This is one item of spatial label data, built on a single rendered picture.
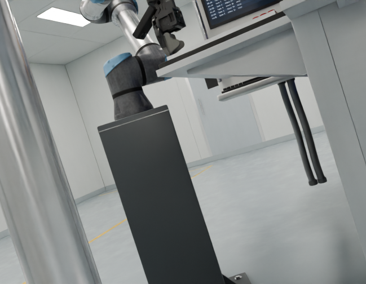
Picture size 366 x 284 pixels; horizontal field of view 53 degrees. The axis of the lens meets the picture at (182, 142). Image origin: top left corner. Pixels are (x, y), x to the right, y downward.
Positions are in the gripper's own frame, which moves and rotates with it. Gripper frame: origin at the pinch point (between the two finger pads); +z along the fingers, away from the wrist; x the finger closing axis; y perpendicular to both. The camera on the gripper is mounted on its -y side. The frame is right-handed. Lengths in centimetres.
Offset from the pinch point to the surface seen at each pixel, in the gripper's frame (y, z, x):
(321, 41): 44.0, 13.2, -12.5
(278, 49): 32.8, 9.8, -2.5
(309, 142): 21, 50, 101
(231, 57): 19.7, 6.9, -2.5
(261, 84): 12, 13, 66
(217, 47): 19.0, 4.5, -11.0
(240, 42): 25.3, 5.6, -10.9
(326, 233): 19, 92, 74
